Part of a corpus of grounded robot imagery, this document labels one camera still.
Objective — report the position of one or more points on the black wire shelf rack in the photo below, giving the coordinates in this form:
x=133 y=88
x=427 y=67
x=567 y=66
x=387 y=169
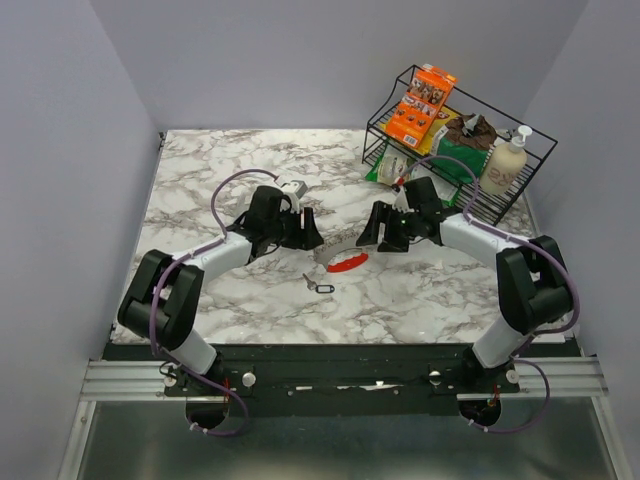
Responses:
x=487 y=207

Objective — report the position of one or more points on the cream pump soap bottle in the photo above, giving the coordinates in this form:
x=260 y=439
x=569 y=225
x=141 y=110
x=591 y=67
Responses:
x=505 y=162

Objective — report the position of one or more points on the metal keyring coil red holder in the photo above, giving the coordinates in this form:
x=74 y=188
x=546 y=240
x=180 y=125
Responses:
x=339 y=253

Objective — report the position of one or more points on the small silver key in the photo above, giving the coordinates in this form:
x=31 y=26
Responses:
x=312 y=285

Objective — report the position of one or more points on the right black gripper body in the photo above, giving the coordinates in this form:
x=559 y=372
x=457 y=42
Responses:
x=403 y=233

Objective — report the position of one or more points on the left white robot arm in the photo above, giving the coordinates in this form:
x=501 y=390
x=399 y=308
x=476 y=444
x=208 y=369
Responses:
x=162 y=299

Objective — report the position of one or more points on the orange snack box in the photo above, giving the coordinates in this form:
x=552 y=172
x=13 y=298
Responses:
x=420 y=106

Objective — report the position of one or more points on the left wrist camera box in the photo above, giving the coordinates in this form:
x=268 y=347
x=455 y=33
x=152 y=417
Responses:
x=294 y=188

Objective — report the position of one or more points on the green and brown bag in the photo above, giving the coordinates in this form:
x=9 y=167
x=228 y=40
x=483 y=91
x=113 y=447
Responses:
x=461 y=147

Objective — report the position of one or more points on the black key tag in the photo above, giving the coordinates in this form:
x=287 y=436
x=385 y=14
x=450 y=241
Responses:
x=324 y=289

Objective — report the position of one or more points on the white green pouch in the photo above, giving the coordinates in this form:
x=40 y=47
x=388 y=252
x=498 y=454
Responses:
x=391 y=163

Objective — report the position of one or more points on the aluminium extrusion rail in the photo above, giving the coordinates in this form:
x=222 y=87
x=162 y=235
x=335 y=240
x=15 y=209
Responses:
x=123 y=381

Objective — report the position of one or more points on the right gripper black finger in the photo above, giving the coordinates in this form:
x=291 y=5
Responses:
x=393 y=244
x=379 y=215

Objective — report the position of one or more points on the yellow snack packet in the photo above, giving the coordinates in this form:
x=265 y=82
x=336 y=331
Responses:
x=444 y=115

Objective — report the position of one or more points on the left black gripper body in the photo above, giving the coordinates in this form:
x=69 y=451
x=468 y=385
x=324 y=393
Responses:
x=286 y=231

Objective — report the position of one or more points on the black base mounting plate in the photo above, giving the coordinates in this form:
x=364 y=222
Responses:
x=252 y=381

